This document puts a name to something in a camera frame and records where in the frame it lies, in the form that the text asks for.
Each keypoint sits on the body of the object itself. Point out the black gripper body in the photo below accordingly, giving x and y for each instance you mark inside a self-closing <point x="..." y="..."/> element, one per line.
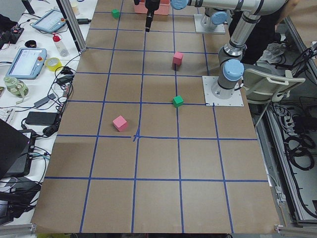
<point x="150" y="5"/>

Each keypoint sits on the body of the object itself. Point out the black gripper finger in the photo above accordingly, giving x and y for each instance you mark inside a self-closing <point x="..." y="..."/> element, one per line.
<point x="149" y="19"/>

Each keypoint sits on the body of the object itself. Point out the green cube far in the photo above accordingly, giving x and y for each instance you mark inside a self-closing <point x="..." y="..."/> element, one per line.
<point x="115" y="13"/>

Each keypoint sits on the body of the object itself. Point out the green cube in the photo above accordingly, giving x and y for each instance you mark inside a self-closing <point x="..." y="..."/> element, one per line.
<point x="115" y="13"/>
<point x="177" y="101"/>

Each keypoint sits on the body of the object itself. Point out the pink cube near centre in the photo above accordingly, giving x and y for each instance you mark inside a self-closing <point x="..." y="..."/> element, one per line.
<point x="177" y="58"/>

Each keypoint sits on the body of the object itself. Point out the pink cube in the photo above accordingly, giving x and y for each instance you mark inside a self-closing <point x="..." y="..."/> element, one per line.
<point x="120" y="123"/>
<point x="177" y="58"/>

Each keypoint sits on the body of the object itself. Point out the green cube centre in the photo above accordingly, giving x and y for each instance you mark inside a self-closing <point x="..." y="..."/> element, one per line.
<point x="177" y="101"/>

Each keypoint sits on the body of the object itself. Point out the red cap squeeze bottle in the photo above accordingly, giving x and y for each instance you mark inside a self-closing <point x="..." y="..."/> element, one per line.
<point x="61" y="48"/>

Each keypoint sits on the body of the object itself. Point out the teach pendant far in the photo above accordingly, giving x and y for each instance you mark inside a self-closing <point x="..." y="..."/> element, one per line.
<point x="51" y="22"/>

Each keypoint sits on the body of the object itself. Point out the teach pendant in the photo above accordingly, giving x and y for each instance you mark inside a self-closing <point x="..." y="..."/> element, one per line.
<point x="28" y="63"/>
<point x="51" y="22"/>

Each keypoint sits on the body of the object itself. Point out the yellow tape roll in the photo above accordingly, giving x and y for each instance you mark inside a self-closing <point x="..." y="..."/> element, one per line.
<point x="53" y="64"/>

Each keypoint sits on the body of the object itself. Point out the pink cube front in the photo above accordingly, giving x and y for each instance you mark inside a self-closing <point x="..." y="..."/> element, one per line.
<point x="120" y="123"/>

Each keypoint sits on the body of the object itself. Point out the seated person black shirt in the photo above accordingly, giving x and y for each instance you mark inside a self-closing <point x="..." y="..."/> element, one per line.
<point x="264" y="31"/>

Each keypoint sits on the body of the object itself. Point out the teach pendant near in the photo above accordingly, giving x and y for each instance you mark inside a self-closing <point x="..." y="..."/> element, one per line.
<point x="28" y="63"/>

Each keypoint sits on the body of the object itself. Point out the white office chair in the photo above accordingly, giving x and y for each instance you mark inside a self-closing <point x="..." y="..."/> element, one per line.
<point x="262" y="88"/>

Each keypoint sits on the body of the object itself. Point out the grey usb hub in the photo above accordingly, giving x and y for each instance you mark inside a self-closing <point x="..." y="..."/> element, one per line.
<point x="44" y="100"/>

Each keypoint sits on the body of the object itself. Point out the black power adapter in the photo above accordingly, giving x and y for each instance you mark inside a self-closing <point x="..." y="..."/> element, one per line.
<point x="40" y="118"/>

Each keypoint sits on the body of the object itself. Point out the black laptop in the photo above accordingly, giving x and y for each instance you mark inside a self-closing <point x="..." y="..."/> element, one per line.
<point x="16" y="147"/>

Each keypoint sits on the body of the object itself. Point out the aluminium frame post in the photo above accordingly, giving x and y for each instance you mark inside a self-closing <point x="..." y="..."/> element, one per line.
<point x="72" y="23"/>

